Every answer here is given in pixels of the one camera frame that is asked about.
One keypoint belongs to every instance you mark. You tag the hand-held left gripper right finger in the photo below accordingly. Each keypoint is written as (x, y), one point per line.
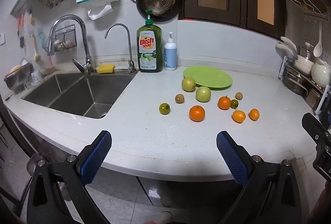
(232, 159)

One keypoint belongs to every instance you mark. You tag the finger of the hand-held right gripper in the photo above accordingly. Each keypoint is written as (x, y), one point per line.
(322, 141)

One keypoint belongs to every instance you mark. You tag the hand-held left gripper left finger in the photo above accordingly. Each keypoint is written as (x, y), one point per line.
(95, 156)

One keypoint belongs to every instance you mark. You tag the small orange tangerine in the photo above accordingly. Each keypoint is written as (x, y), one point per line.
(254, 114)
(238, 116)

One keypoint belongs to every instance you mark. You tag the small green tangerine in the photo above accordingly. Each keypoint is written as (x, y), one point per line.
(234, 104)

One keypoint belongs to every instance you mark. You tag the orange tangerine with stem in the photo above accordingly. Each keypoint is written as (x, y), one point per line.
(224, 103)

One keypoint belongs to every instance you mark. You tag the large orange tangerine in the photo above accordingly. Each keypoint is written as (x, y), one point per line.
(197, 113)

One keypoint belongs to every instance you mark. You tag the green plate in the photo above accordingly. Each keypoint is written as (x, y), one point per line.
(212, 78)

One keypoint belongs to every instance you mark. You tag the green tangerine with stem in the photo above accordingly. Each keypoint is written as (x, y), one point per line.
(164, 108)

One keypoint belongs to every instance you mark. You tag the metal pot rack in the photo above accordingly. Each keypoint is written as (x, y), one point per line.
(316, 101)

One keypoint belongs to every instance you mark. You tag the brown kiwi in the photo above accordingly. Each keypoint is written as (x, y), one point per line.
(238, 96)
(179, 98)

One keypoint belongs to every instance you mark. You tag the steel double sink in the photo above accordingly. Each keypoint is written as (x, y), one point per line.
(77, 94)

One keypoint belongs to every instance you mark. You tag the steel pot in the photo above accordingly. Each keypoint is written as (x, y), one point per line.
(294, 81)

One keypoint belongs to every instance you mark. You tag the white pitcher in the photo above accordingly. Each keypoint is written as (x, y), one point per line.
(320, 74)

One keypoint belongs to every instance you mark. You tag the yellow lemon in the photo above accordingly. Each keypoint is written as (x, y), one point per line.
(188, 84)

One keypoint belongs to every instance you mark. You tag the yellow sponge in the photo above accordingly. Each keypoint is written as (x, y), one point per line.
(106, 68)

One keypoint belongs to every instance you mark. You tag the white spoon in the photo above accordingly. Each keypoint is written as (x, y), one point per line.
(317, 48)

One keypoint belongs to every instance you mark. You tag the steel dish drainer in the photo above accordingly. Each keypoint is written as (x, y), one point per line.
(18, 76)

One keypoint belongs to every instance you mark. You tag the large chrome faucet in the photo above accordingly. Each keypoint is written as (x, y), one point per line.
(84, 40)

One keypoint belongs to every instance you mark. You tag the white dish brush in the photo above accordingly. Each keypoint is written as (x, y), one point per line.
(36, 54)

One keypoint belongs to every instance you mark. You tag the thin chrome faucet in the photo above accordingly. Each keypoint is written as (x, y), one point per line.
(129, 42)

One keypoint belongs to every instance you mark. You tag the green dish soap bottle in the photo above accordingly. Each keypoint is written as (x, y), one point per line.
(149, 50)

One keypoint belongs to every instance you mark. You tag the white blue pump bottle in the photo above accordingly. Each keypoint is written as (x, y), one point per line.
(170, 55)

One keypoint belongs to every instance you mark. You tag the gold perforated colander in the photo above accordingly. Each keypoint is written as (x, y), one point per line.
(159, 1)

